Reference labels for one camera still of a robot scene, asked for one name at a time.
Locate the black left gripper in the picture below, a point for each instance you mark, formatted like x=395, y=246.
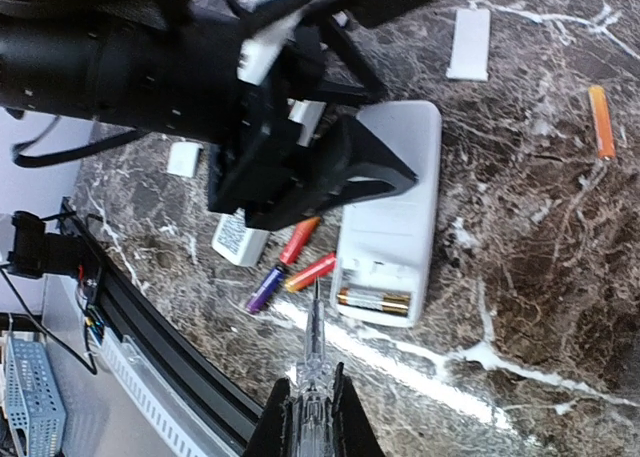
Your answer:
x=257, y=164

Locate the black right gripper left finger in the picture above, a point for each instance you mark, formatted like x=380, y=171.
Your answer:
x=269, y=438

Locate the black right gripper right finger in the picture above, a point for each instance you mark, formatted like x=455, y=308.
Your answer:
x=353, y=435

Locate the white remote face down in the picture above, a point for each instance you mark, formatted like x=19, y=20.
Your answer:
x=386, y=244

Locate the long white battery cover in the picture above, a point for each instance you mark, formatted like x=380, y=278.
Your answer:
x=470, y=47

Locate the gold black GP battery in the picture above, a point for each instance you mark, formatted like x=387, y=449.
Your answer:
x=375, y=300

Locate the red black battery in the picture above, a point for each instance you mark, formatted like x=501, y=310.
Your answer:
x=309, y=275

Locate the blue purple battery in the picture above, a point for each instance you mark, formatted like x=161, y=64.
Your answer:
x=266, y=289

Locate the curved white battery cover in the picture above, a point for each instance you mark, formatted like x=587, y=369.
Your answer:
x=183, y=159

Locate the orange battery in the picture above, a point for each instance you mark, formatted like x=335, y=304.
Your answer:
x=602, y=122

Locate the red blue battery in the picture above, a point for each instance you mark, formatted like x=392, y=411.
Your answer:
x=298, y=240

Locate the small white buttoned remote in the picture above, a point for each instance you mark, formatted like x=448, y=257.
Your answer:
x=240, y=245

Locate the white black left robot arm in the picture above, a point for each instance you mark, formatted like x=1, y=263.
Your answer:
x=225, y=79

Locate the blue plastic basket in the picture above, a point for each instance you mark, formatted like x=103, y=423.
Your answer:
x=35, y=412

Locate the white slotted cable duct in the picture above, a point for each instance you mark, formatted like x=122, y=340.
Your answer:
x=162, y=419

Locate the black front rail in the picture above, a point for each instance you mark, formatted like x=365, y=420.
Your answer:
x=217, y=402

